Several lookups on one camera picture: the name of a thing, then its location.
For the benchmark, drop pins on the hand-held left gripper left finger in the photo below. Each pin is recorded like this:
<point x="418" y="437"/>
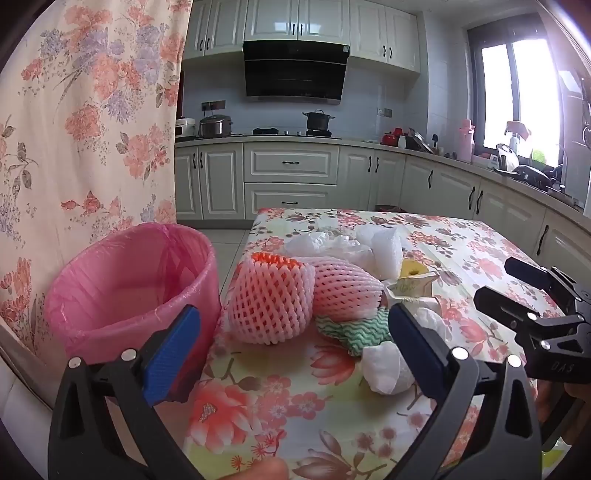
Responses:
<point x="171" y="355"/>

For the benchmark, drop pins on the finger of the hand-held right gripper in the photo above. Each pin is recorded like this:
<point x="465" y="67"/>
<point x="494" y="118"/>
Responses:
<point x="531" y="272"/>
<point x="501" y="307"/>

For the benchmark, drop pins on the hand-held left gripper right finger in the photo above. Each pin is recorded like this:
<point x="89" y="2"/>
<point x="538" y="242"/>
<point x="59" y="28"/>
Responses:
<point x="415" y="348"/>

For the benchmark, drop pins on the white printed paper bag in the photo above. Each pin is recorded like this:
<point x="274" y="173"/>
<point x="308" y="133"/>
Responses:
<point x="411" y="288"/>

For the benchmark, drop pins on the pink trash bin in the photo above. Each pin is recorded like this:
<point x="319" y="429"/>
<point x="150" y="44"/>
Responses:
<point x="129" y="277"/>

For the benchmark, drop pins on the white foam block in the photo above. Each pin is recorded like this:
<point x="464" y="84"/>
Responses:
<point x="381" y="251"/>

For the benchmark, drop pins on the foam net with orange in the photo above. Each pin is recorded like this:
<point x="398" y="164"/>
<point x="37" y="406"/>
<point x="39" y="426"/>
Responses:
<point x="268" y="304"/>

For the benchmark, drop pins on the white plastic bag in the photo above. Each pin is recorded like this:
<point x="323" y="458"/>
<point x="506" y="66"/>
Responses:
<point x="318" y="244"/>

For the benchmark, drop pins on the person's right hand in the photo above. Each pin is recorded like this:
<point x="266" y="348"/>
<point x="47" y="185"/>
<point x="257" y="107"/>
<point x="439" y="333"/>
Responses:
<point x="581" y="397"/>

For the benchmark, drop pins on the person's left hand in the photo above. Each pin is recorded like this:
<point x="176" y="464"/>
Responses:
<point x="258" y="471"/>

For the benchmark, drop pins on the white crumpled tissue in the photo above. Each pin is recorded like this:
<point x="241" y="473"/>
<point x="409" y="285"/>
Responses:
<point x="436" y="323"/>
<point x="385" y="369"/>

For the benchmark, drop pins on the green wavy cloth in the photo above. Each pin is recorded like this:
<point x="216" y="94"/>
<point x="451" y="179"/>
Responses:
<point x="360" y="334"/>

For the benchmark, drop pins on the yellow sponge with hole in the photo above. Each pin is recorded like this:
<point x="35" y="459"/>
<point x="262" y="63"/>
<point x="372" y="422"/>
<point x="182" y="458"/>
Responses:
<point x="408" y="267"/>

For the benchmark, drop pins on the pink foam fruit net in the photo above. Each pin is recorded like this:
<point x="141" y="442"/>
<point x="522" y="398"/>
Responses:
<point x="346" y="288"/>

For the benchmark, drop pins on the pink thermos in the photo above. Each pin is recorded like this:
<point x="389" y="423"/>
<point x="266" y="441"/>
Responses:
<point x="465" y="143"/>

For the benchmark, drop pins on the metal tray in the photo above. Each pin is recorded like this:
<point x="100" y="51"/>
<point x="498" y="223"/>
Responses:
<point x="420" y="141"/>

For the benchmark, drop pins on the dark framed window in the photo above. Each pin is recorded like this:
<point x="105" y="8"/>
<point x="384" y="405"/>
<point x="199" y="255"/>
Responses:
<point x="508" y="92"/>

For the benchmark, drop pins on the red kettle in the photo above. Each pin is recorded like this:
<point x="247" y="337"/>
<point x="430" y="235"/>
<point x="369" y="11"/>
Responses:
<point x="391" y="137"/>

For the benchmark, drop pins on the white base cabinets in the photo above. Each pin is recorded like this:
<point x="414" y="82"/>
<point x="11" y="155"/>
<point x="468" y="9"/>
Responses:
<point x="295" y="161"/>

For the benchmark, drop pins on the white rice cooker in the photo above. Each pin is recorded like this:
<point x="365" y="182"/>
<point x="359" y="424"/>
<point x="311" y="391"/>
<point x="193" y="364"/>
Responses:
<point x="186" y="128"/>

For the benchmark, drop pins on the silver pressure cooker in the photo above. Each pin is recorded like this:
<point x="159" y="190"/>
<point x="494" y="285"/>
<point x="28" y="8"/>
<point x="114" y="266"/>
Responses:
<point x="214" y="127"/>

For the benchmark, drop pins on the black gas stove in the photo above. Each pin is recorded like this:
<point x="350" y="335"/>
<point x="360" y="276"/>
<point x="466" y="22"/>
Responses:
<point x="295" y="133"/>

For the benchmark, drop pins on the black cooking pot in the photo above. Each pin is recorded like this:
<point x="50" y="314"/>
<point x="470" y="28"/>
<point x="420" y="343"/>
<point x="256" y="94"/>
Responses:
<point x="318" y="121"/>

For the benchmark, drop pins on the floral curtain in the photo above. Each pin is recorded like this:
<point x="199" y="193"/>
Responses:
<point x="92" y="115"/>

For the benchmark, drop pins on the black range hood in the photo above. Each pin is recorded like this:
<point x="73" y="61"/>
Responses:
<point x="295" y="69"/>

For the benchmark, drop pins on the grey wall socket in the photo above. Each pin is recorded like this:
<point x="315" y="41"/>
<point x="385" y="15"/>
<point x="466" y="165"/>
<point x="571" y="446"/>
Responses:
<point x="384" y="111"/>

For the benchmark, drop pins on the black wall socket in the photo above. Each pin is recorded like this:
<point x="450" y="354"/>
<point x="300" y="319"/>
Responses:
<point x="214" y="105"/>

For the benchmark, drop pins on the white wall cabinets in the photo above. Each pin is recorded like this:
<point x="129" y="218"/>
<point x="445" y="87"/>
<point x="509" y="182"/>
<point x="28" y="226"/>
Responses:
<point x="323" y="18"/>

